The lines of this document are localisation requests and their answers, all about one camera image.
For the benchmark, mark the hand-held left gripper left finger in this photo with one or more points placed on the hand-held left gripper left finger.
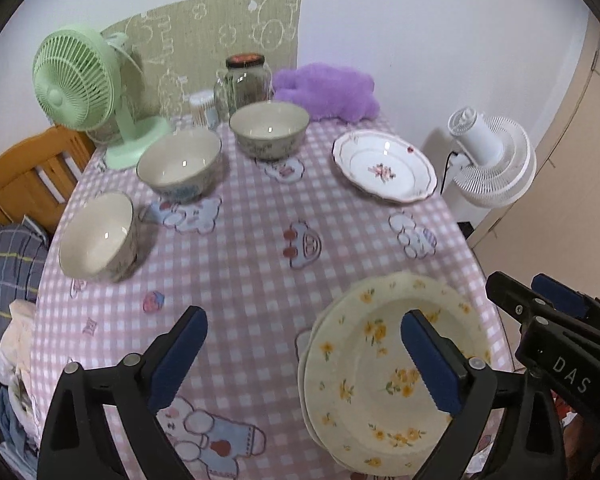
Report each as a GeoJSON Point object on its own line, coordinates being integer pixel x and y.
{"type": "Point", "coordinates": [177, 355]}

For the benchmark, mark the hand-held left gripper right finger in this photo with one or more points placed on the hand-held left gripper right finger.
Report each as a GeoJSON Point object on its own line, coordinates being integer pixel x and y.
{"type": "Point", "coordinates": [430, 360]}

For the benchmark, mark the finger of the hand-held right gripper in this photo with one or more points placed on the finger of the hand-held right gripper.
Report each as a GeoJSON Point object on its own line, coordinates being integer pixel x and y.
{"type": "Point", "coordinates": [515, 295]}
{"type": "Point", "coordinates": [560, 295]}

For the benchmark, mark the cream floral ceramic bowl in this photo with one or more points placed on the cream floral ceramic bowl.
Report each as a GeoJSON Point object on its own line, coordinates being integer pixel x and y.
{"type": "Point", "coordinates": [180, 160]}
{"type": "Point", "coordinates": [97, 240]}
{"type": "Point", "coordinates": [269, 127]}

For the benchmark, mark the white plate with pink flower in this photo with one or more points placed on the white plate with pink flower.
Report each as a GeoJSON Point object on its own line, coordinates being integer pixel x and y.
{"type": "Point", "coordinates": [382, 167]}

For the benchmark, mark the beige wooden door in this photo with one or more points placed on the beige wooden door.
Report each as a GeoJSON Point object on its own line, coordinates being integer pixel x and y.
{"type": "Point", "coordinates": [570, 170]}

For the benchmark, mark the pink checked tablecloth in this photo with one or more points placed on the pink checked tablecloth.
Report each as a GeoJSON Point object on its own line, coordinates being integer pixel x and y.
{"type": "Point", "coordinates": [260, 260]}

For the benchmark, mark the white desk fan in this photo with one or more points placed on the white desk fan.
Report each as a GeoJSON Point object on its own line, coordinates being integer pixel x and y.
{"type": "Point", "coordinates": [495, 155]}

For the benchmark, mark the cream cloth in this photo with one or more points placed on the cream cloth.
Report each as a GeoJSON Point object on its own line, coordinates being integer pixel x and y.
{"type": "Point", "coordinates": [20, 325]}

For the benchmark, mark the blue clothes pile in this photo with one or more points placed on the blue clothes pile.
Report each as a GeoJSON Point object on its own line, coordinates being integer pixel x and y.
{"type": "Point", "coordinates": [10, 420]}

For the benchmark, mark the wooden chair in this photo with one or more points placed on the wooden chair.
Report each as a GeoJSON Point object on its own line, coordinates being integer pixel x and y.
{"type": "Point", "coordinates": [25, 175]}

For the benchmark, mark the cotton swab container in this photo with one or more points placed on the cotton swab container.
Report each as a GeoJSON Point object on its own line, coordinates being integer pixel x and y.
{"type": "Point", "coordinates": [202, 107]}

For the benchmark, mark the glass jar with red lid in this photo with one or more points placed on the glass jar with red lid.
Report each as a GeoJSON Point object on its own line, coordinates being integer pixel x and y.
{"type": "Point", "coordinates": [245, 85]}

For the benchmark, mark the purple plush toy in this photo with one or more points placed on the purple plush toy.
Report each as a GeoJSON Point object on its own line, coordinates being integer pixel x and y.
{"type": "Point", "coordinates": [325, 90]}

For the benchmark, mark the green desk fan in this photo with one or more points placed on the green desk fan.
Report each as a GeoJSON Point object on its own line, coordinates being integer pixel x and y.
{"type": "Point", "coordinates": [67, 85]}

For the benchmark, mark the green patterned wall mat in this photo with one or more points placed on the green patterned wall mat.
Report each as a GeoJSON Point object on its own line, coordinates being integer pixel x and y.
{"type": "Point", "coordinates": [205, 35]}

